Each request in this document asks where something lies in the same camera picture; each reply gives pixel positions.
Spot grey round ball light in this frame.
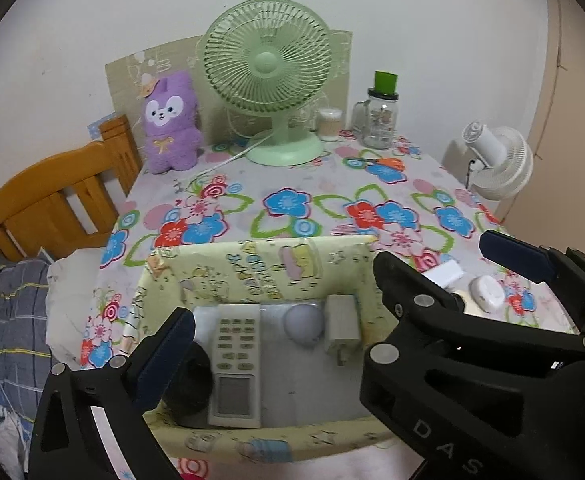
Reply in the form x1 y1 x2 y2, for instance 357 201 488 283
283 304 324 348

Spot orange handled scissors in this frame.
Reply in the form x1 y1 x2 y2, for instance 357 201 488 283
343 157 405 172

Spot white standing fan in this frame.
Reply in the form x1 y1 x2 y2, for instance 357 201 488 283
462 122 533 202

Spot white blanket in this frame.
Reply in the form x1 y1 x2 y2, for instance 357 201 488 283
45 248 102 370

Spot black round speaker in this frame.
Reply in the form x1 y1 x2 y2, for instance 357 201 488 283
162 341 213 419

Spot white small charger plug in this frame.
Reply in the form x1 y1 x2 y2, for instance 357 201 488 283
324 295 362 366

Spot green desk fan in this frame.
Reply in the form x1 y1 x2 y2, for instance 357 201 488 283
198 0 334 167

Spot white 45W charger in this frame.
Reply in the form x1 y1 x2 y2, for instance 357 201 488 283
423 260 464 288

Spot white earbud case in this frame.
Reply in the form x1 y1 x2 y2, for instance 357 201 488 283
469 275 506 313

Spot plaid grey pillow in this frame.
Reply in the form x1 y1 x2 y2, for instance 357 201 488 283
0 258 56 422

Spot beige door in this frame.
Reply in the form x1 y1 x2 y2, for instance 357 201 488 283
498 0 585 252

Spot white remote control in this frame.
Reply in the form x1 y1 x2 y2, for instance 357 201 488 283
208 304 261 429

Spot yellow cartoon storage box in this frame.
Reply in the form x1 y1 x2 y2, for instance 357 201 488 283
121 235 397 463

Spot cotton swab container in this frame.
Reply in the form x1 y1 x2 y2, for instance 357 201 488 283
315 107 343 142

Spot glass jar mug green lid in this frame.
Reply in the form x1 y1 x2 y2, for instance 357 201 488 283
352 70 399 150

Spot purple plush bunny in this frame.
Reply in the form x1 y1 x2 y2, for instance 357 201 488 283
143 70 202 174

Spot cream round bear item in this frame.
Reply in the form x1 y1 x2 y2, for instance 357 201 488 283
453 289 485 318

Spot beige cartoon wall board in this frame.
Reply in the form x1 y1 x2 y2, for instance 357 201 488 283
105 29 352 148

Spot floral tablecloth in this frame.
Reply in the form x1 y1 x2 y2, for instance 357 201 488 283
78 129 574 480

